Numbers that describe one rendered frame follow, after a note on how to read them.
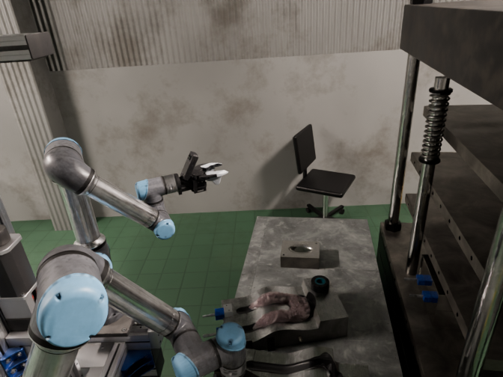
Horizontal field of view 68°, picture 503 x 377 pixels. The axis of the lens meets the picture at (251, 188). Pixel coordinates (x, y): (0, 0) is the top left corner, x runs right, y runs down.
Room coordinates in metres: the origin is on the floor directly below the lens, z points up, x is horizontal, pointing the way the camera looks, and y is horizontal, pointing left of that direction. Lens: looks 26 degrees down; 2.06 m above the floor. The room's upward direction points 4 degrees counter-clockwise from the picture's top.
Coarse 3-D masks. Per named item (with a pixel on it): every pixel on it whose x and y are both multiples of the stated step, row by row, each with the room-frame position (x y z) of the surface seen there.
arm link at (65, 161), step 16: (48, 160) 1.08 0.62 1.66; (64, 160) 1.08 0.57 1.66; (80, 160) 1.11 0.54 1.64; (48, 176) 1.08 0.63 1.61; (64, 176) 1.05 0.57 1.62; (80, 176) 1.06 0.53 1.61; (96, 176) 1.11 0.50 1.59; (80, 192) 1.06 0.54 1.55; (96, 192) 1.08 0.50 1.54; (112, 192) 1.11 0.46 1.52; (112, 208) 1.10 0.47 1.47; (128, 208) 1.11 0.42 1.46; (144, 208) 1.15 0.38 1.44; (144, 224) 1.13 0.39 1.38; (160, 224) 1.14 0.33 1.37
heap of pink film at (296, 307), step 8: (264, 296) 1.24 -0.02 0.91; (272, 296) 1.22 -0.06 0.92; (280, 296) 1.22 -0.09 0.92; (288, 296) 1.24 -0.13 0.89; (296, 296) 1.23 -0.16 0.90; (256, 304) 1.22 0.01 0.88; (264, 304) 1.20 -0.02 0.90; (288, 304) 1.20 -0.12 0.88; (296, 304) 1.19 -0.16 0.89; (304, 304) 1.18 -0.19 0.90; (272, 312) 1.14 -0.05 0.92; (280, 312) 1.12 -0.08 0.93; (288, 312) 1.14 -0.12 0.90; (296, 312) 1.14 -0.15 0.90; (304, 312) 1.14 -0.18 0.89; (264, 320) 1.11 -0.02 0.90; (272, 320) 1.10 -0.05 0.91; (280, 320) 1.10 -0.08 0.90; (288, 320) 1.10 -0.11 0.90; (296, 320) 1.11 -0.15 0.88; (256, 328) 1.10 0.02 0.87
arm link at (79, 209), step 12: (48, 144) 1.21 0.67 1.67; (60, 144) 1.16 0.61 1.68; (72, 144) 1.20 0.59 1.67; (72, 192) 1.17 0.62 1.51; (72, 204) 1.16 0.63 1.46; (84, 204) 1.18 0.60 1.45; (72, 216) 1.16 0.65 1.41; (84, 216) 1.17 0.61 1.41; (84, 228) 1.17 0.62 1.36; (96, 228) 1.20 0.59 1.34; (84, 240) 1.16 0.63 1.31; (96, 240) 1.18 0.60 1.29; (96, 252) 1.16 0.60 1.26; (108, 252) 1.20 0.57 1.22
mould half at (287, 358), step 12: (312, 348) 0.94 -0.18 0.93; (324, 348) 0.93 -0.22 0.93; (252, 360) 0.93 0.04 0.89; (264, 360) 0.93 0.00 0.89; (276, 360) 0.93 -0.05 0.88; (288, 360) 0.93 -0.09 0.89; (300, 360) 0.91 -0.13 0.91; (252, 372) 0.89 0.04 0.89; (264, 372) 0.88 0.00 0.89; (300, 372) 0.86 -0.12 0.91; (312, 372) 0.84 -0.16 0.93; (324, 372) 0.83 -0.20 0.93; (348, 372) 0.88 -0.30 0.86; (360, 372) 0.88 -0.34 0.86
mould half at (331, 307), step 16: (272, 288) 1.30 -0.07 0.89; (288, 288) 1.31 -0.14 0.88; (304, 288) 1.29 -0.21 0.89; (240, 304) 1.25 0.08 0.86; (272, 304) 1.20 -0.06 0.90; (320, 304) 1.16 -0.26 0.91; (336, 304) 1.16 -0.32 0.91; (224, 320) 1.17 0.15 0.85; (240, 320) 1.16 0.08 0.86; (256, 320) 1.15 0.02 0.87; (320, 320) 1.08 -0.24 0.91; (336, 320) 1.08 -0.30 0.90; (256, 336) 1.07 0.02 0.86; (272, 336) 1.05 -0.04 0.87; (288, 336) 1.06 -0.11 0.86; (304, 336) 1.07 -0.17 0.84; (320, 336) 1.08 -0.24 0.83; (336, 336) 1.08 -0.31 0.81
